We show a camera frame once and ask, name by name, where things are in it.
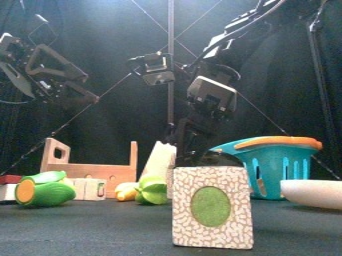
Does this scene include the black pan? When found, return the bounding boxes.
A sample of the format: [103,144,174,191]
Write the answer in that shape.
[197,151,246,168]

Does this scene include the red white toy block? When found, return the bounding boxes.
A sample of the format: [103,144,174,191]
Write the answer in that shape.
[0,174,24,203]

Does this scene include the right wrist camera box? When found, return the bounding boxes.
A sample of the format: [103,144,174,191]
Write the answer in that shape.
[186,75,240,114]

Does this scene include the wooden rack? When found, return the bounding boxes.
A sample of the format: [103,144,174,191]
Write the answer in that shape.
[40,137,139,199]

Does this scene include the green toy cucumber half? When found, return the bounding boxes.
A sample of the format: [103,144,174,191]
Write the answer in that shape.
[14,170,78,208]

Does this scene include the white toy leek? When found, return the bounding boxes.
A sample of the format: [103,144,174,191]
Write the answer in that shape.
[141,140,178,200]

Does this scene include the overhead camera on pole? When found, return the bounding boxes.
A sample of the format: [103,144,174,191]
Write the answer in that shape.
[127,51,177,87]

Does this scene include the white bowl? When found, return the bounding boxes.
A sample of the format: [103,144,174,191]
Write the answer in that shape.
[280,179,342,211]

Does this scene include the vertical frame pole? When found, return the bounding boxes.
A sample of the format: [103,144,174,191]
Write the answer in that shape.
[167,0,177,135]

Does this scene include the yellow toy corn green husk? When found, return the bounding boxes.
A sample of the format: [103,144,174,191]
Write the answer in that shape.
[114,175,170,206]

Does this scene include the teal basket orange handle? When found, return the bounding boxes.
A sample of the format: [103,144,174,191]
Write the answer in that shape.
[207,135,324,201]

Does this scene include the patterned box with green oval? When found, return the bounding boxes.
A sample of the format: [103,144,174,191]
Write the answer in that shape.
[171,165,256,251]

